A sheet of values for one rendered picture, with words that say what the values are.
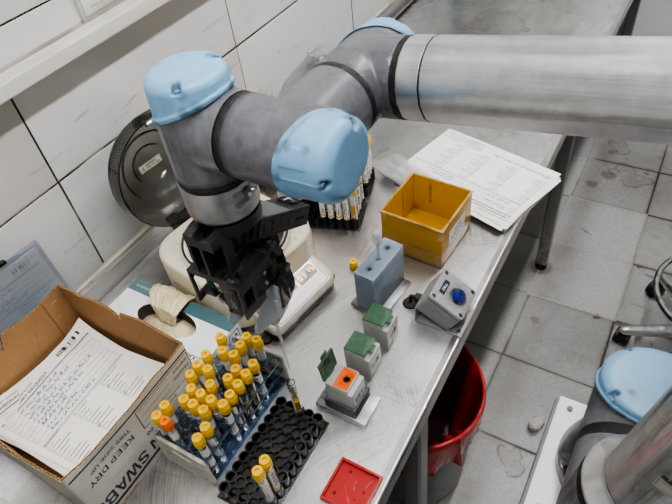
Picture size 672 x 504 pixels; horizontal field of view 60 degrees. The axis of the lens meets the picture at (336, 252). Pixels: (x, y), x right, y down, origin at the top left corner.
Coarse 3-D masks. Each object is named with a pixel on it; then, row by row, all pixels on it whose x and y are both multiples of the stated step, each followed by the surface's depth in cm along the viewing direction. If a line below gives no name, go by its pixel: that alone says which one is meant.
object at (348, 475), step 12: (336, 468) 86; (348, 468) 86; (360, 468) 85; (336, 480) 85; (348, 480) 85; (360, 480) 84; (372, 480) 84; (324, 492) 83; (336, 492) 84; (348, 492) 83; (360, 492) 83; (372, 492) 82
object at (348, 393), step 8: (336, 368) 90; (344, 368) 89; (336, 376) 88; (344, 376) 88; (352, 376) 88; (360, 376) 89; (328, 384) 88; (336, 384) 88; (344, 384) 87; (352, 384) 88; (360, 384) 88; (328, 392) 90; (336, 392) 88; (344, 392) 87; (352, 392) 87; (360, 392) 89; (336, 400) 90; (344, 400) 89; (352, 400) 87; (352, 408) 89
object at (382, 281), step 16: (384, 240) 105; (368, 256) 102; (384, 256) 102; (400, 256) 104; (368, 272) 100; (384, 272) 101; (400, 272) 107; (368, 288) 101; (384, 288) 104; (400, 288) 108; (352, 304) 107; (368, 304) 104; (384, 304) 106
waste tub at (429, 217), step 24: (408, 192) 119; (432, 192) 118; (456, 192) 114; (384, 216) 111; (408, 216) 122; (432, 216) 121; (456, 216) 109; (408, 240) 112; (432, 240) 108; (456, 240) 114; (432, 264) 112
